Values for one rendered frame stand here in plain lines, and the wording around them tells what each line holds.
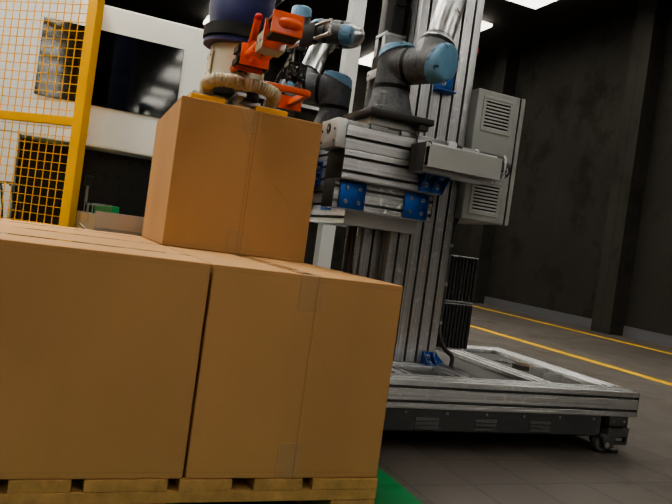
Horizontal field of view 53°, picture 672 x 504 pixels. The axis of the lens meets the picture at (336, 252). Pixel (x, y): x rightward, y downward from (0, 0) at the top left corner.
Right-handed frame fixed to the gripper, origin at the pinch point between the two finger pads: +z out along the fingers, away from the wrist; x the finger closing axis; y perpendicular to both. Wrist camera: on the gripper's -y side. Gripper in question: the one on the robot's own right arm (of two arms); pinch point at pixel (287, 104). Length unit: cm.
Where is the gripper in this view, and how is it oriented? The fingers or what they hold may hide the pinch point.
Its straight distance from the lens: 258.2
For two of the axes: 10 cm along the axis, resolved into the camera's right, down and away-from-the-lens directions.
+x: 9.3, 1.2, 3.5
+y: 3.4, 0.6, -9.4
